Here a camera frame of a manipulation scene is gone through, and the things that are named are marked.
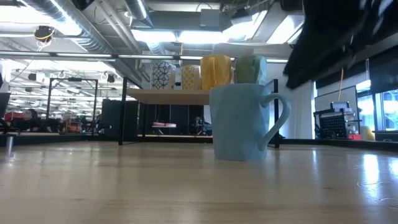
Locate ceiling cable reel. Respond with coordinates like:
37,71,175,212
33,24,56,43

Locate yellow checkered mug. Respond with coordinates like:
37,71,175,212
180,64,202,91

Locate yellow container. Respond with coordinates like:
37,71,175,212
359,125,376,142

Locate green faceted mug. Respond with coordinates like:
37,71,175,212
234,55,268,85

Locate light blue faceted mug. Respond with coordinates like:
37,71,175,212
208,83,292,162

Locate silver round air duct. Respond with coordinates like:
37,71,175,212
123,0,154,28

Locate navy geometric pattern mug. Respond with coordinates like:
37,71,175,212
150,60,177,91

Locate person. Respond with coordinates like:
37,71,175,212
12,108,43,134

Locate black aluminium table frame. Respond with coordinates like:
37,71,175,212
0,133,398,153

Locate black monitor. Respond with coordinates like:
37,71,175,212
0,92,12,135

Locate silver metal post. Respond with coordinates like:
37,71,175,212
5,134,15,157

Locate black metal frame stand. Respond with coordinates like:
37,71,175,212
49,77,99,135

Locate black perforated rack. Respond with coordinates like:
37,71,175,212
313,101,363,140

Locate black cabinet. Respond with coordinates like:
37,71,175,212
101,98,140,141

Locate long ceiling light strip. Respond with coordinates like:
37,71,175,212
0,51,290,64

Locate silver spiral air duct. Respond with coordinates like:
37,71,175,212
51,0,118,54

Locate orange faceted mug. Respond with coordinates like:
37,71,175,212
200,55,233,91

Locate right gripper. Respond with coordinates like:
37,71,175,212
284,0,368,90

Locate wooden shelf riser black legs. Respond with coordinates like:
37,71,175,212
118,76,280,149

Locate pink tray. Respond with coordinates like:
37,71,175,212
151,121,177,128

